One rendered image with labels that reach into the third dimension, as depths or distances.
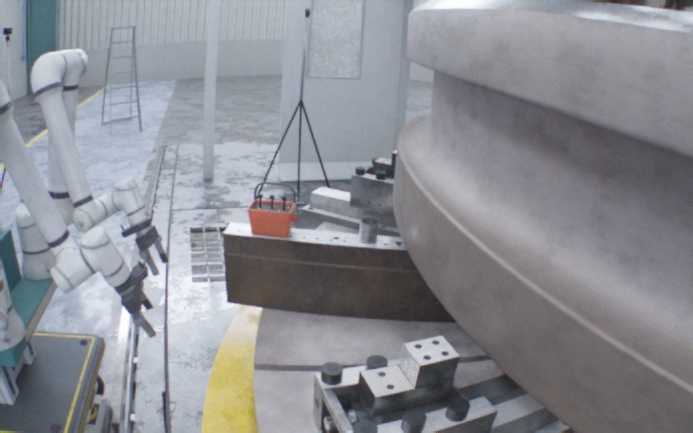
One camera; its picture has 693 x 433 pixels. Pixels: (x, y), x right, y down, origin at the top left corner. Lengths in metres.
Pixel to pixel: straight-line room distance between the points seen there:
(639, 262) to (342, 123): 4.52
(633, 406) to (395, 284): 1.55
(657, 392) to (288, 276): 1.79
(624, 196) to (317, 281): 1.59
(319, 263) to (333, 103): 3.18
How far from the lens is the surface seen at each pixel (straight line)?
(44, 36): 15.91
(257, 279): 2.36
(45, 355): 2.25
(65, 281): 1.37
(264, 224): 2.24
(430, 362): 1.29
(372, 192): 3.20
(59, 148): 1.73
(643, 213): 1.09
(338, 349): 2.18
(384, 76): 5.39
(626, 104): 0.95
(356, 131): 5.39
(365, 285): 2.31
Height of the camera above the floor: 1.62
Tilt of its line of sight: 21 degrees down
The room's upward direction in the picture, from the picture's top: 4 degrees clockwise
